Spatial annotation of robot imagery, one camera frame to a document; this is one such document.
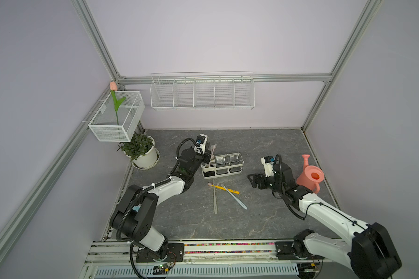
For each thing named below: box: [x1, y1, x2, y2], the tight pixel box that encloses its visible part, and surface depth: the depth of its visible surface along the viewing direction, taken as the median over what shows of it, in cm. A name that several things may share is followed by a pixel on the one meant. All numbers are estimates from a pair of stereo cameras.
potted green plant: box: [116, 128, 161, 171], surface depth 92 cm
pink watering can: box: [296, 154, 325, 195], surface depth 87 cm
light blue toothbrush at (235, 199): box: [220, 183, 248, 210], surface depth 89 cm
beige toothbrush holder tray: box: [200, 152, 244, 180], surface depth 98 cm
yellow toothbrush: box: [207, 181, 241, 195], surface depth 93 cm
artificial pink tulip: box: [109, 81, 127, 126], surface depth 87 cm
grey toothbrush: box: [212, 179, 218, 215], surface depth 88 cm
